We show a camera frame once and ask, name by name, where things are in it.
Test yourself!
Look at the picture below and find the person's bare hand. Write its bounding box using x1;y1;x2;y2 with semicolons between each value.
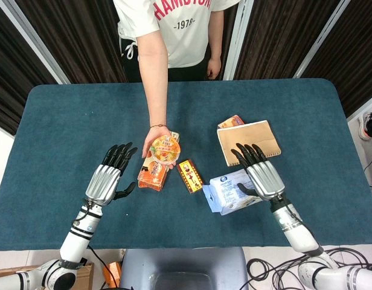
206;57;222;80

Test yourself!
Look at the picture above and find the person's hand with bracelet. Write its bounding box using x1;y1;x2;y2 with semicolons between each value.
141;124;177;170

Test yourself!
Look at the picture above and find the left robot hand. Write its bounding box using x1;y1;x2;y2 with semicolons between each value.
85;142;138;207

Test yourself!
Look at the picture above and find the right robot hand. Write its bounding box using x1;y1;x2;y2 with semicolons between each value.
230;143;286;201

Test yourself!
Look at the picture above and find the round orange snack cup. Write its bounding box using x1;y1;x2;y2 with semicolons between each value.
149;135;181;166

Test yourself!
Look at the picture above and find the person's bare forearm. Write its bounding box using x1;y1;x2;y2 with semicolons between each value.
208;8;225;62

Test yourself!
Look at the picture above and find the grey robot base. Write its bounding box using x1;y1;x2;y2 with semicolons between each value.
119;247;249;290

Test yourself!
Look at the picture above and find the orange snack box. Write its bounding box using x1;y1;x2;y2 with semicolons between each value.
137;150;170;192

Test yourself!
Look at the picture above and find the brown spiral notebook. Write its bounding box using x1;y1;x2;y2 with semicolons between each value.
217;120;282;167

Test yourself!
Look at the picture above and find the white blue tissue pack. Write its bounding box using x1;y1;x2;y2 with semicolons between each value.
202;169;264;216

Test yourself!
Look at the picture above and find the red yellow small box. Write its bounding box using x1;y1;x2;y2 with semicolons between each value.
177;159;204;195

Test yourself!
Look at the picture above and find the orange blue snack packet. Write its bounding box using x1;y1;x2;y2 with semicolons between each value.
218;114;245;129

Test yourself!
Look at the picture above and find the person's white printed t-shirt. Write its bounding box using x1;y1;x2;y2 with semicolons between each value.
112;0;241;69

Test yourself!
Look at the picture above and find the teal table cloth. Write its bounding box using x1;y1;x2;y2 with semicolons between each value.
0;79;372;251

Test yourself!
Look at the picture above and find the orange object on floor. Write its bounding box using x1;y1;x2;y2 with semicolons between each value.
102;261;123;288

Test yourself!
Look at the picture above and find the cardboard box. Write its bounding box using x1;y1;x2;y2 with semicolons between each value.
0;262;95;290

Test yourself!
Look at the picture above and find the person's forearm with bracelet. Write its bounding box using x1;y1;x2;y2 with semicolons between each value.
136;28;169;130

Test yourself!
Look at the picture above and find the black cable bundle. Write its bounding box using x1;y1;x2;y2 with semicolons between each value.
242;245;372;290

